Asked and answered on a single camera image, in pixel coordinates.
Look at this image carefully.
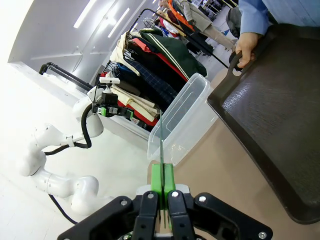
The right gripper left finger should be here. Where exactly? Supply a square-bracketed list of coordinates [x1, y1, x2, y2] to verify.
[56, 162, 166, 240]

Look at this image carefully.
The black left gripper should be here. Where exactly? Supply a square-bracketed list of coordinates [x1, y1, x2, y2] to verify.
[91, 92, 134, 119]

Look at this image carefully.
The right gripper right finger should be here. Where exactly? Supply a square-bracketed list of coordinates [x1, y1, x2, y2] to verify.
[164, 162, 274, 240]

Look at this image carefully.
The green PCB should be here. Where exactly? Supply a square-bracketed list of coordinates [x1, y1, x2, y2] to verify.
[158, 107, 167, 229]

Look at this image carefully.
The black serving tray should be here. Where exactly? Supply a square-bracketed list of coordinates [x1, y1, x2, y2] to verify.
[206, 23, 320, 225]

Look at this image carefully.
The person's right forearm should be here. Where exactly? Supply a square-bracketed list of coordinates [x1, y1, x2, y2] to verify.
[238, 0, 278, 36]

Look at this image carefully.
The person's right hand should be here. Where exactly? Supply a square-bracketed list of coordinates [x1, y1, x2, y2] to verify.
[234, 31, 263, 70]

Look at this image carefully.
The beige folded garment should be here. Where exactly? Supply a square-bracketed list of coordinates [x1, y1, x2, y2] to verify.
[109, 83, 161, 123]

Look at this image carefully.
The red printed garment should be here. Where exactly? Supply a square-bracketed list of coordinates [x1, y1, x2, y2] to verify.
[116, 99, 160, 129]

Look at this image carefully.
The navy plaid garment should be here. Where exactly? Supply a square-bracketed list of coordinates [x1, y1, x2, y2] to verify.
[116, 62, 179, 112]

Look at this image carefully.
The black tube clothes rack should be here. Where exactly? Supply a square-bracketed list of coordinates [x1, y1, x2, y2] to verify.
[39, 61, 94, 92]

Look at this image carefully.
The cream knit garment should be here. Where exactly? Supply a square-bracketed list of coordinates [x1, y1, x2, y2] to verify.
[109, 31, 141, 77]

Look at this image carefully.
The clear plastic storage box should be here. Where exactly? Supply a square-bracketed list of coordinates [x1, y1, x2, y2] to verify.
[146, 72, 219, 167]

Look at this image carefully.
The red orange garment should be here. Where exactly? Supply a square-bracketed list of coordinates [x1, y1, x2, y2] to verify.
[131, 37, 189, 82]

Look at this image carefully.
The dark green striped jacket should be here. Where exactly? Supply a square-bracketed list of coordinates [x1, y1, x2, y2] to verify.
[139, 27, 208, 78]

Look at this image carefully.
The ceiling light strip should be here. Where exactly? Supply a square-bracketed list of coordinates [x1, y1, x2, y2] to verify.
[73, 0, 99, 29]
[107, 7, 131, 39]

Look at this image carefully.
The figure in beige trench coat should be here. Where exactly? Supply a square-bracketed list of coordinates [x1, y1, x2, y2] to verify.
[179, 0, 237, 51]

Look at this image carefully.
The person in blue shirt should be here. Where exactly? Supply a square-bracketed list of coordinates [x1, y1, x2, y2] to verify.
[262, 0, 320, 28]

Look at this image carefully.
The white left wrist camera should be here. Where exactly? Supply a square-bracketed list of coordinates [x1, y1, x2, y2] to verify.
[99, 76, 121, 85]

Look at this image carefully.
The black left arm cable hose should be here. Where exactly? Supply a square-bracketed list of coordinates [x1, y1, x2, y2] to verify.
[43, 103, 94, 156]

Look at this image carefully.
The thin black power cable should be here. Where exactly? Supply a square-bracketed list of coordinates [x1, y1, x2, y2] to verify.
[48, 194, 79, 225]

